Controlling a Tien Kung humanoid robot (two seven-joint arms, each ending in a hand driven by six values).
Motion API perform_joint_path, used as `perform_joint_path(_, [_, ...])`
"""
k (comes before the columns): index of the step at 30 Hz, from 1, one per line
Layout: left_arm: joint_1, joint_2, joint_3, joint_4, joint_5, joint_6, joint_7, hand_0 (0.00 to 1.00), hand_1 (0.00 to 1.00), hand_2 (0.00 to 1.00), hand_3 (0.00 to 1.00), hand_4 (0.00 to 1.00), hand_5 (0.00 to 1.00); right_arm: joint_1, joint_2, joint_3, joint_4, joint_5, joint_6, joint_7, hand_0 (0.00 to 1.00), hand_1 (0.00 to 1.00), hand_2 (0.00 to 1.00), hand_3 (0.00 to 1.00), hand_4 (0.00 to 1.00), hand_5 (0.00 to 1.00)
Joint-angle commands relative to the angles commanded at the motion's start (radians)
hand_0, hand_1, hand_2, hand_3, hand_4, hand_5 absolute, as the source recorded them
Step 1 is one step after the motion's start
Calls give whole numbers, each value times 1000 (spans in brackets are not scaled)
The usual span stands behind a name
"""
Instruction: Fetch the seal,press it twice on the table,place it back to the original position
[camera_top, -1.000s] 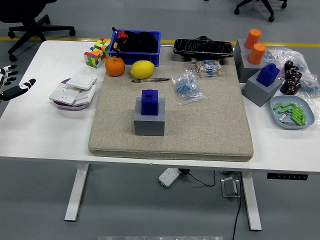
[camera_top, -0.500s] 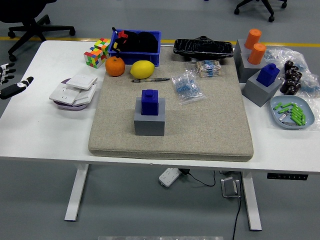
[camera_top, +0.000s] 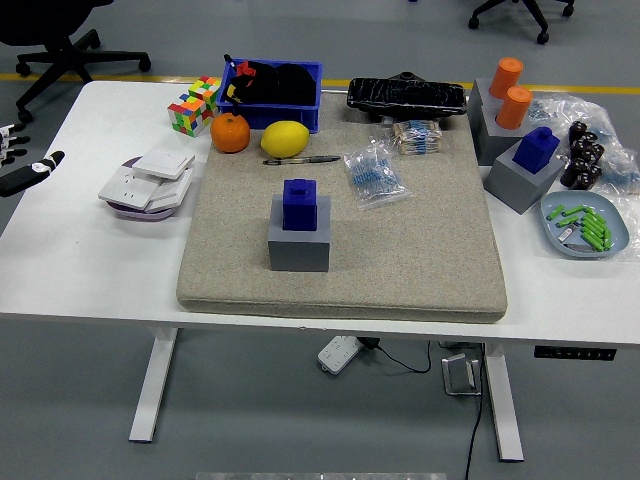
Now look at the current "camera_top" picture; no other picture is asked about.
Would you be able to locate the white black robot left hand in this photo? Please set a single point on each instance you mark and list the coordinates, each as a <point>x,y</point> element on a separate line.
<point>20,177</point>

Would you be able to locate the blue square seal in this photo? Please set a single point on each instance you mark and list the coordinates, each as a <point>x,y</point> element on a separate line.
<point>300,207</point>
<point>535,152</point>

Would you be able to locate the grey square seal holder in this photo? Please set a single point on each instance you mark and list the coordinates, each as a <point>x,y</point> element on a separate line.
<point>299,254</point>
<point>515,187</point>

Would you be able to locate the grey round seal holder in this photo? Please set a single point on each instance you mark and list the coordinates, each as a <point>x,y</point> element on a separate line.
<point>480,100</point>
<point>492,142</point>

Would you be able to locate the orange cylindrical seal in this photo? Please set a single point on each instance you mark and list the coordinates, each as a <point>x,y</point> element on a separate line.
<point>515,107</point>
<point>505,75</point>

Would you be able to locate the purple plate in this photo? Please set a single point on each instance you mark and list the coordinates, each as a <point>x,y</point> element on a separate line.
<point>127,214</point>

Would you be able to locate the black office chair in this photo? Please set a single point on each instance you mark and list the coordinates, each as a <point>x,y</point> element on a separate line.
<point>520,7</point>
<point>45,25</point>

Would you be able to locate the multicoloured puzzle cube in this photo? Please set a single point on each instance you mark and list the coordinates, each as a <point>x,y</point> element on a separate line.
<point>206,90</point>
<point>187,117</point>

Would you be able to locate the orange fruit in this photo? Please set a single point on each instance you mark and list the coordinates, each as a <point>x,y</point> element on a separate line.
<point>230,132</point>

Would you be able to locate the black white marker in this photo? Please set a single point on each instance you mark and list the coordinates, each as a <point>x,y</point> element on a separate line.
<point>229,61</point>

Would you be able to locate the white table leg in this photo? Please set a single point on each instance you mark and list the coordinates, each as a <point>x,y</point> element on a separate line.
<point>152,385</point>
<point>505,410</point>

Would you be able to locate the small red item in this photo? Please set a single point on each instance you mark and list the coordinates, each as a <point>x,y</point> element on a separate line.
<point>245,68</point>

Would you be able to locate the blue plastic bin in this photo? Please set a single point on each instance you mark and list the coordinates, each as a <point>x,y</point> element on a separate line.
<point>280,117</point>

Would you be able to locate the yellow lemon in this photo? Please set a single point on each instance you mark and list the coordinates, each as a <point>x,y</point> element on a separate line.
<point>285,140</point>

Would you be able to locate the black cloth bundle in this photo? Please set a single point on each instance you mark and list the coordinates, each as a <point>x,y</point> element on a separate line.
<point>285,85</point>

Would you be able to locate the black grey pen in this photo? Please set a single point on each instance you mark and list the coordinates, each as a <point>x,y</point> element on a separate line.
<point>305,160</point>

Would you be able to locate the clear bag blue resistors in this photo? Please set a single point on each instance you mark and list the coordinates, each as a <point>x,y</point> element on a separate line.
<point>375,175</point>

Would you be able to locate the white power strip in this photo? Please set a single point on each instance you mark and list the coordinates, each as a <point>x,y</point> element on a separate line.
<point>340,354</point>

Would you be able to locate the grey-brown fabric mat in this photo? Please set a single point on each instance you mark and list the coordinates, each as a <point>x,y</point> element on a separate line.
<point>400,260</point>

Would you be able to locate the clear bag beige resistors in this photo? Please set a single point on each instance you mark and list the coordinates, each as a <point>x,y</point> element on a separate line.
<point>410,137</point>

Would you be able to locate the black glossy rear-view mirror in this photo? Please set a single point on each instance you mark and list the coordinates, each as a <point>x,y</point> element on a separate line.
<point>405,97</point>

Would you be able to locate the silver metal stand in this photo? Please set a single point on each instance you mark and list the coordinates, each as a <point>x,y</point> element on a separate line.
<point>457,375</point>

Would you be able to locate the blue-grey plate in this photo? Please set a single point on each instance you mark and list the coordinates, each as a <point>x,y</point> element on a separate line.
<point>552,235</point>

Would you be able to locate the green cylindrical component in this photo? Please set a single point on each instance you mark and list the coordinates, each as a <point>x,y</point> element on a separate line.
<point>573,210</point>
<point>606,239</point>
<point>555,213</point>
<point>595,237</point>
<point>568,221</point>
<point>595,215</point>
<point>592,226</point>

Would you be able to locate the crumpled clear plastic bag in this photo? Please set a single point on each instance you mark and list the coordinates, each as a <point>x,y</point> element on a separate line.
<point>555,110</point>

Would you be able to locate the small white silver stick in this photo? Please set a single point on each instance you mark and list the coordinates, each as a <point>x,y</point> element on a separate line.
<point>567,234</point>

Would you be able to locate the black cylindrical capacitor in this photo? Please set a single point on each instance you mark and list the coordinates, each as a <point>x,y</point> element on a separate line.
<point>595,172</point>
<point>596,152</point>
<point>580,149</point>
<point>571,172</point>
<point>577,132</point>
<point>582,180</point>
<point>590,139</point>

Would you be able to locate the black desk control panel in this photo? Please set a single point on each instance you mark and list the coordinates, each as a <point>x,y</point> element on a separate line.
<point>575,353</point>

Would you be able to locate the clear bag small blue parts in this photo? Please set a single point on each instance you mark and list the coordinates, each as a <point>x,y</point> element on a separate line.
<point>622,172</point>

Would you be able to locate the white wall socket panel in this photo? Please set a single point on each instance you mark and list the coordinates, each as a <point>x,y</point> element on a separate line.
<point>127,189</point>

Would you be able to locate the white wall switch panel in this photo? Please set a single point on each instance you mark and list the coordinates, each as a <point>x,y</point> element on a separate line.
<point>162,162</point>

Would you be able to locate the white plain wall panel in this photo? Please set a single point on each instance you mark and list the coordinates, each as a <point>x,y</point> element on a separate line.
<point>172,192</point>

